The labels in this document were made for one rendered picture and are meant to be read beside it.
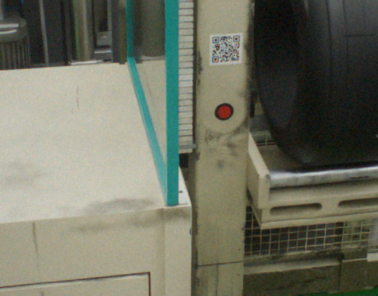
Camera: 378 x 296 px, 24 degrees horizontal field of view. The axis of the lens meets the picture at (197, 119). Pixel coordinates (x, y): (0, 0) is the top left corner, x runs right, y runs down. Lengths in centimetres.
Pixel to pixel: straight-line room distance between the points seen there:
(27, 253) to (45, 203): 8
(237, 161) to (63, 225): 88
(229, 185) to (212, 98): 25
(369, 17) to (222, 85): 38
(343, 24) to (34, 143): 71
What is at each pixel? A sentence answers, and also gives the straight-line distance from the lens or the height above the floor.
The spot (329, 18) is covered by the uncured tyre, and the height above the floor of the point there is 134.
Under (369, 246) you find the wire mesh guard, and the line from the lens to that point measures 298.
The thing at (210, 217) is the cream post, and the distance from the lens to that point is 225.
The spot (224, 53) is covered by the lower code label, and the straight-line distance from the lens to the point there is 204.
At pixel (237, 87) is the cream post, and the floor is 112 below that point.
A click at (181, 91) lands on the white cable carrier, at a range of 208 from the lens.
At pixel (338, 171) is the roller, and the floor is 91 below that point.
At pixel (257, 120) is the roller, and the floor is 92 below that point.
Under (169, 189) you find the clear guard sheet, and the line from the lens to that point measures 136.
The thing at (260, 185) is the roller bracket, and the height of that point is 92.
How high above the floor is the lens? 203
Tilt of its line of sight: 28 degrees down
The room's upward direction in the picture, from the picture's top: 1 degrees clockwise
